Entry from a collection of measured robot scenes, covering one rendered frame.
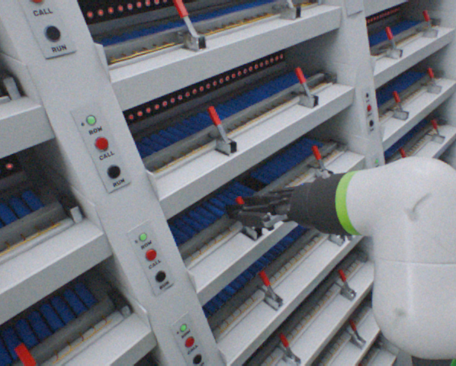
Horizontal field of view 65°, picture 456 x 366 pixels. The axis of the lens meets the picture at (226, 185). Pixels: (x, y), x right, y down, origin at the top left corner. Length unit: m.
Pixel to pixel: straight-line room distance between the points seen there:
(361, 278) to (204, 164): 0.69
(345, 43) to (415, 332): 0.69
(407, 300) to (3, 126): 0.50
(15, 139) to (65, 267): 0.18
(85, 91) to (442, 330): 0.51
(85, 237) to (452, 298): 0.46
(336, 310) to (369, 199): 0.65
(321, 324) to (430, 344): 0.61
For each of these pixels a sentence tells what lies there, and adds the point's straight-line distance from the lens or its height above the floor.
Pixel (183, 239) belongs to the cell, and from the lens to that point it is 0.73.
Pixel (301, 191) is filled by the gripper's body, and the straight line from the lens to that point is 0.57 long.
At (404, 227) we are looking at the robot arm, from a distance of 0.45.
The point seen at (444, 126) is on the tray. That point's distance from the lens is 1.69.
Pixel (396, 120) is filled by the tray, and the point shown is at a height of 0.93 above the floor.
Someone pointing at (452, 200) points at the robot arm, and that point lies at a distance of 0.46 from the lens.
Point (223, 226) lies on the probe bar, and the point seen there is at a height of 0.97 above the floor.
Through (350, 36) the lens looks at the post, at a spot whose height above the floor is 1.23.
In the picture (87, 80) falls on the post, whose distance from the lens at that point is 0.53.
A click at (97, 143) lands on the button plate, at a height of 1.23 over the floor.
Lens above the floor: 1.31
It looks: 21 degrees down
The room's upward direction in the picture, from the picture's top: 18 degrees counter-clockwise
